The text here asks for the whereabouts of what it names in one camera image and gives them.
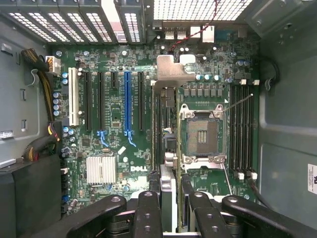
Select black plastic shroud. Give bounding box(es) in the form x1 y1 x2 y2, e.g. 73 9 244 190
0 156 62 238

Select white expansion slot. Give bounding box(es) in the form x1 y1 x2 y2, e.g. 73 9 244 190
68 67 80 126

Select thick black wire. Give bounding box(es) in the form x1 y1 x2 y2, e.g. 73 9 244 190
249 56 281 209

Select red black twisted wire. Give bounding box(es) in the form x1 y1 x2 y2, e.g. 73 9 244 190
167 0 220 54

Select CPU socket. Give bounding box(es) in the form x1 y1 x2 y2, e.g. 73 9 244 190
179 103 227 166

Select braided black cable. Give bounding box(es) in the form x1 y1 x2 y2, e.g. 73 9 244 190
23 135 60 162

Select thin steel locking lever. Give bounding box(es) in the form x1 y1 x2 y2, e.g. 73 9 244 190
221 93 254 114

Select black sleeved power cable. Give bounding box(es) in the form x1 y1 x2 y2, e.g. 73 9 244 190
21 48 54 122

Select black RAM slot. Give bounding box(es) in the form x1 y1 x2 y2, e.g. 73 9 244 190
241 79 249 179
229 80 236 179
235 79 245 179
248 79 260 179
157 86 163 172

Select blue expansion slot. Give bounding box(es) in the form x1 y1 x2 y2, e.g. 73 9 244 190
123 71 137 147

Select silver power supply unit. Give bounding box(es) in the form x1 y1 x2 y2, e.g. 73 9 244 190
0 19 54 169

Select white power connector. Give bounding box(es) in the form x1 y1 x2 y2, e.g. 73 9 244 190
45 56 62 75

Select black silver PC case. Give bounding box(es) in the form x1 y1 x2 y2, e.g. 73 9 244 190
0 0 317 238

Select steel socket cover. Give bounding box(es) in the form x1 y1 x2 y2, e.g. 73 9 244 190
182 157 233 199

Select silver chipset heatsink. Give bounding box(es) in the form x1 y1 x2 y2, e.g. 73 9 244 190
86 155 117 185

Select green motherboard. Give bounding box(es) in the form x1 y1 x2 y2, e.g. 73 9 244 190
51 44 261 216

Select black perforated slot cover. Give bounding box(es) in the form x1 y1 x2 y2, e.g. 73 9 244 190
114 0 147 47
0 4 59 47
58 0 114 47
38 0 99 47
18 0 77 47
79 0 118 47

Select black power connector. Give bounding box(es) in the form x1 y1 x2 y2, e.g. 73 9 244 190
47 120 62 142

